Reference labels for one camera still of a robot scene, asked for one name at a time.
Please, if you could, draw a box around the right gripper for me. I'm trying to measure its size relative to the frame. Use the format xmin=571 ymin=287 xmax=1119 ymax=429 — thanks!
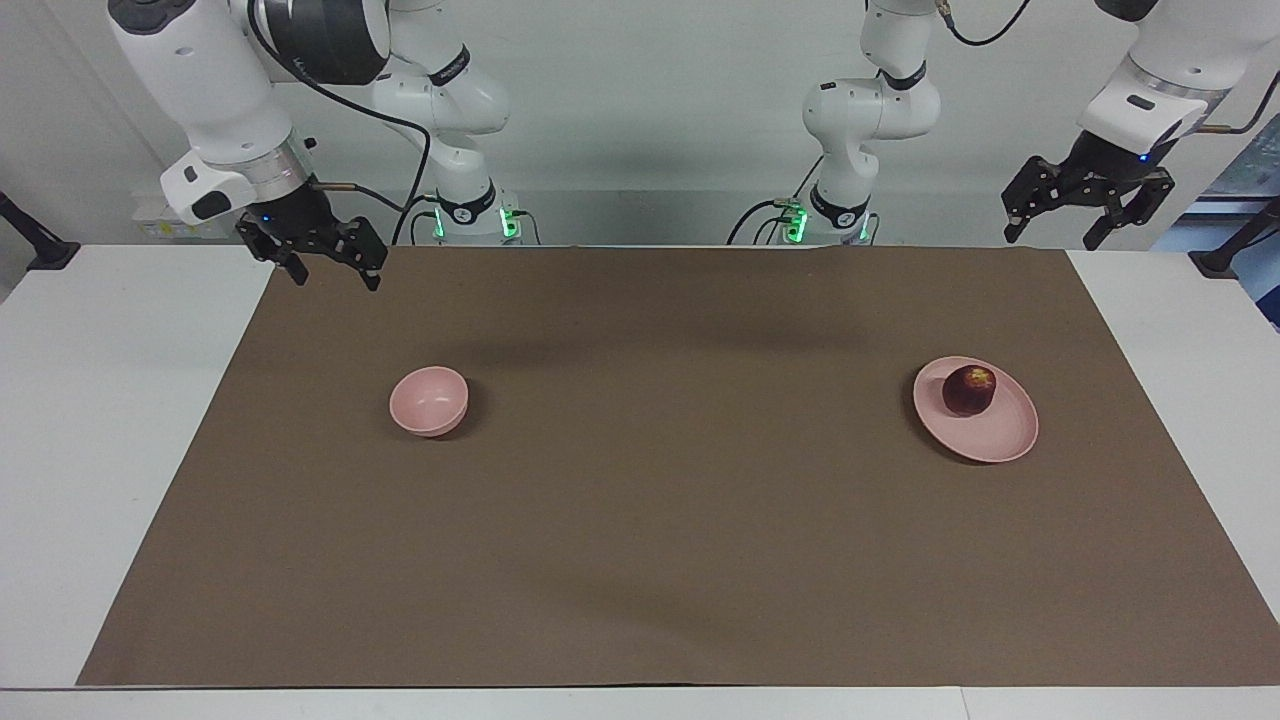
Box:
xmin=236 ymin=185 xmax=389 ymax=294

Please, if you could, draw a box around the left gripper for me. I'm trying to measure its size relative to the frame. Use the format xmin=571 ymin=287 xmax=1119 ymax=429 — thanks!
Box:
xmin=1001 ymin=130 xmax=1177 ymax=252

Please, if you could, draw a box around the pink bowl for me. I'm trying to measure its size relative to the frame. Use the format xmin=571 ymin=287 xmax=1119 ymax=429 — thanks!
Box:
xmin=389 ymin=366 xmax=470 ymax=439

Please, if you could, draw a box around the dark red apple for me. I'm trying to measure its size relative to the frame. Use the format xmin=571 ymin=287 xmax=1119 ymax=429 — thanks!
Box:
xmin=941 ymin=364 xmax=998 ymax=419

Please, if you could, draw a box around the pink plate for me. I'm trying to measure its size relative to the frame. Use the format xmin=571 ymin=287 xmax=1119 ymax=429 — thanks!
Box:
xmin=912 ymin=356 xmax=1040 ymax=465

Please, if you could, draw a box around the black stand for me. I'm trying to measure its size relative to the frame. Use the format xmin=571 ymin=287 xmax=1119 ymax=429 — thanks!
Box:
xmin=0 ymin=190 xmax=82 ymax=272
xmin=1188 ymin=195 xmax=1280 ymax=280

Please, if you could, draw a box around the black cable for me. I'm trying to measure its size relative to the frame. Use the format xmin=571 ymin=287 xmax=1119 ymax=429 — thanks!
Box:
xmin=1195 ymin=74 xmax=1280 ymax=137
xmin=726 ymin=155 xmax=827 ymax=247
xmin=934 ymin=0 xmax=1034 ymax=48
xmin=245 ymin=0 xmax=434 ymax=248

